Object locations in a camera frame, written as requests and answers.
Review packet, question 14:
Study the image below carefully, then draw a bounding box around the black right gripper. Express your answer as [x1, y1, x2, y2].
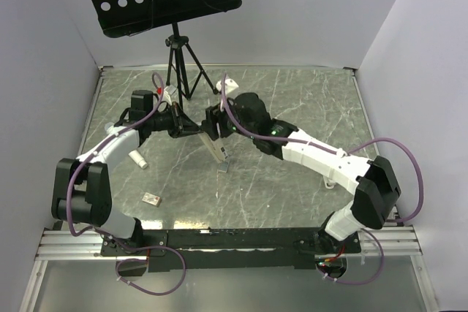
[200, 94, 257, 142]

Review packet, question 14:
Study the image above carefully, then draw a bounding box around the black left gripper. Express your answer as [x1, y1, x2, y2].
[147, 102, 203, 139]

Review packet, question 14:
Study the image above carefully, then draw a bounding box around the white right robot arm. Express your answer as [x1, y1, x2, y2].
[201, 93, 401, 252]

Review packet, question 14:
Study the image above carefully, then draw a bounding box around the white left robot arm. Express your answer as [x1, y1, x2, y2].
[51, 90, 201, 255]

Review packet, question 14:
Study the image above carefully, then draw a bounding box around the grey staple tray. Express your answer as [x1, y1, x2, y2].
[218, 161, 230, 173]

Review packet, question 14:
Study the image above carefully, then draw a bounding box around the white cylinder tube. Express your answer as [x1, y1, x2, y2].
[129, 150, 148, 170]

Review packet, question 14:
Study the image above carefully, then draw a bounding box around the small staple box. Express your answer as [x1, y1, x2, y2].
[142, 192, 162, 207]

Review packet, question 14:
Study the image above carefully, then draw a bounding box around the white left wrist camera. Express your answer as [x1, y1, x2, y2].
[156, 85, 178, 104]

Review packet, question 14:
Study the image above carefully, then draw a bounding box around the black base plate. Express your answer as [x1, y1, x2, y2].
[101, 227, 361, 273]

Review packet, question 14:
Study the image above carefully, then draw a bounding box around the aluminium rail frame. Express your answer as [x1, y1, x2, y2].
[34, 65, 423, 262]

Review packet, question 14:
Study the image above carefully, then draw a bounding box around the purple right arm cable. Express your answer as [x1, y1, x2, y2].
[219, 73, 424, 286]

